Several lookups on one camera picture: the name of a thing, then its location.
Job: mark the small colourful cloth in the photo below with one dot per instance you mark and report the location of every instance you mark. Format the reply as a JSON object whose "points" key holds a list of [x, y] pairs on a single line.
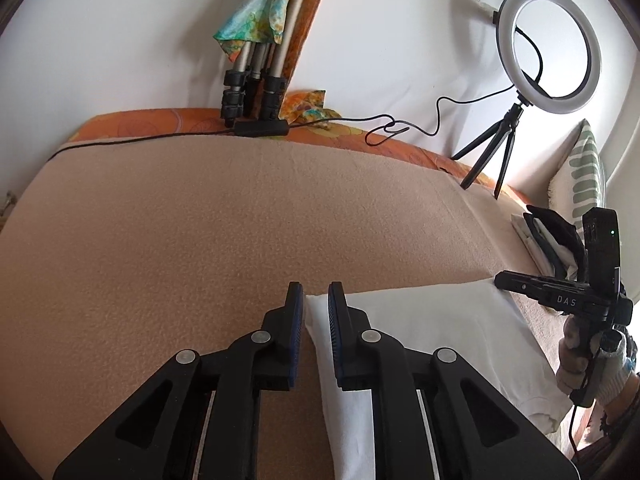
{"points": [[305, 105]]}

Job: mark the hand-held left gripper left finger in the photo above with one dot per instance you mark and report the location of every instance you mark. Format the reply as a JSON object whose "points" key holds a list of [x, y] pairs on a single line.
{"points": [[298, 310]]}

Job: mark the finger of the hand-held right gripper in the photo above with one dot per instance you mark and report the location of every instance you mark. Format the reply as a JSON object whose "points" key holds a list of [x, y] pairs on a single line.
{"points": [[522, 285]]}

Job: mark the person's right hand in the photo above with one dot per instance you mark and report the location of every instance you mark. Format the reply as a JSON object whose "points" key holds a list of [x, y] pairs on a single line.
{"points": [[615, 365]]}

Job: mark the black mini tripod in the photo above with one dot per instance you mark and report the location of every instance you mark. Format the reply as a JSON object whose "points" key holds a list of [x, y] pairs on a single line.
{"points": [[510, 125]]}

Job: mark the green patterned white pillow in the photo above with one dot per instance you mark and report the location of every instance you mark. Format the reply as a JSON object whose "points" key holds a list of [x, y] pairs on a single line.
{"points": [[585, 170]]}

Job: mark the folded silver tripod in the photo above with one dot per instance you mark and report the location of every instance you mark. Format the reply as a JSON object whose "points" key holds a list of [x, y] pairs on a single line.
{"points": [[272, 95]]}

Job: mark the colourful scarf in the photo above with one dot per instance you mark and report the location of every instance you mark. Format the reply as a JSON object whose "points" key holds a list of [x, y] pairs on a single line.
{"points": [[250, 25]]}

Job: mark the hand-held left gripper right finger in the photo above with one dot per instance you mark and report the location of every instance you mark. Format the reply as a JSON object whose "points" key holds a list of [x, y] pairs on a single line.
{"points": [[332, 320]]}

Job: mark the beige blanket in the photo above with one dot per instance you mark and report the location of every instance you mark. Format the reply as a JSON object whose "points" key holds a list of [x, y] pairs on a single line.
{"points": [[200, 235]]}

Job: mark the metal door stopper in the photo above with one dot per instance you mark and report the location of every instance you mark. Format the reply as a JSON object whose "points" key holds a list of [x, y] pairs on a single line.
{"points": [[8, 199]]}

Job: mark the person's right forearm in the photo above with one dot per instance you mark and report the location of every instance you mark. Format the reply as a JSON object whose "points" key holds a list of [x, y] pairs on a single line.
{"points": [[625, 405]]}

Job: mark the stack of folded clothes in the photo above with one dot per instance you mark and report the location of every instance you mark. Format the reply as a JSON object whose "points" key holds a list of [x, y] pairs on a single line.
{"points": [[537, 255]]}

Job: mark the orange patterned board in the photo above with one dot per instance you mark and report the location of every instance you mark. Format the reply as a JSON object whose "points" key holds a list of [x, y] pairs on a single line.
{"points": [[312, 25]]}

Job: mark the black garment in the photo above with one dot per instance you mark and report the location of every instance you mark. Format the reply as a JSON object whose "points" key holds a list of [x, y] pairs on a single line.
{"points": [[555, 230]]}

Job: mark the white t-shirt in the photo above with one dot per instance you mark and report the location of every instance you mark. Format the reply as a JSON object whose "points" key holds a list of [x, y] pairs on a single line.
{"points": [[450, 320]]}

